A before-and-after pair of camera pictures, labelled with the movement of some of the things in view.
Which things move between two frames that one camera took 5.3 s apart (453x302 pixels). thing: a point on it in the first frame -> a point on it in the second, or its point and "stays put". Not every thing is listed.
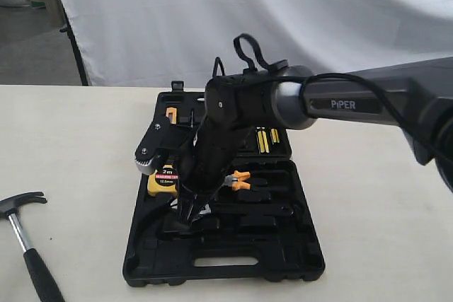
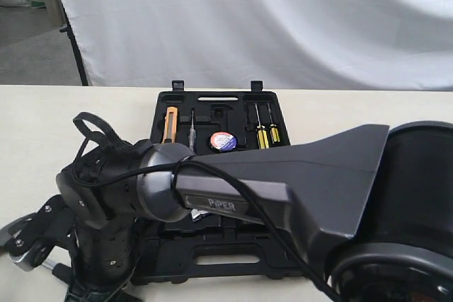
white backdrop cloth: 148,24 stays put
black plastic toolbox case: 258,226 stays put
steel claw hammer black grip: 46,286 -> 63,272
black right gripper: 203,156 -> 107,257
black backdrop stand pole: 68,30 stays put
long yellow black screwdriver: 263,141 stays put
